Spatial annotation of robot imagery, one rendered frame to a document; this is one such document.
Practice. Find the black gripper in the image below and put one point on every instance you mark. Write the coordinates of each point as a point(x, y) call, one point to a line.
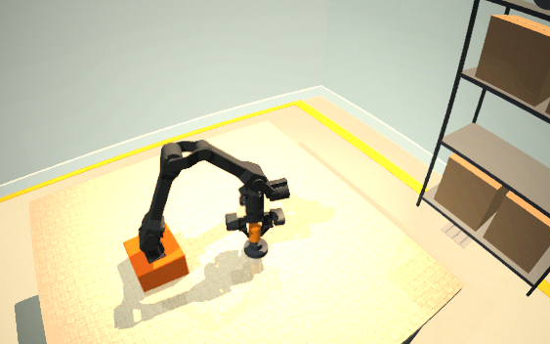
point(234, 223)

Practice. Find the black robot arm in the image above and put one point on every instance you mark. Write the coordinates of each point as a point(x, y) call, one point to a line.
point(255, 187)

